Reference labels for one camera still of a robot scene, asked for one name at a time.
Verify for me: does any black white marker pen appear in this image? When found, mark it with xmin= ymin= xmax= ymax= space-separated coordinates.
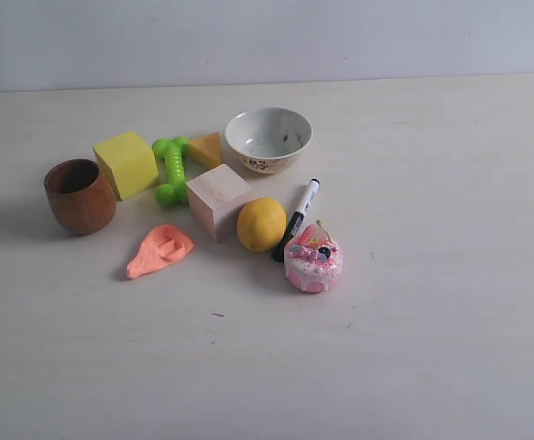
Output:
xmin=271 ymin=178 xmax=320 ymax=262

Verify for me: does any green plastic bone toy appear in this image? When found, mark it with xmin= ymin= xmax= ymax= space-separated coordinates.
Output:
xmin=152 ymin=137 xmax=189 ymax=208

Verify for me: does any yellow lemon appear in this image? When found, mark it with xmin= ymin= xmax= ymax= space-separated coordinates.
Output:
xmin=236 ymin=198 xmax=287 ymax=252

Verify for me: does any white ceramic bowl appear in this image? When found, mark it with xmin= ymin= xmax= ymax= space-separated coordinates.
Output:
xmin=223 ymin=107 xmax=314 ymax=174

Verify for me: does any light wooden cube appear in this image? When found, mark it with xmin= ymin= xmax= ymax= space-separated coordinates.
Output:
xmin=186 ymin=164 xmax=255 ymax=242

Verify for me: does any brown wooden cup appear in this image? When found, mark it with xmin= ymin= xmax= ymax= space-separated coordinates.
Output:
xmin=43 ymin=159 xmax=116 ymax=236

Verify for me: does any orange cheese wedge toy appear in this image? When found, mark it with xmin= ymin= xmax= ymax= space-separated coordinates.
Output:
xmin=188 ymin=132 xmax=222 ymax=170

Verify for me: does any pink toy cake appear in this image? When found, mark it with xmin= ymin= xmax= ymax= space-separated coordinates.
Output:
xmin=284 ymin=220 xmax=343 ymax=293

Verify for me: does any yellow foam cube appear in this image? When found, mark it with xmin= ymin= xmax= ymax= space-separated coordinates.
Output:
xmin=93 ymin=131 xmax=159 ymax=201

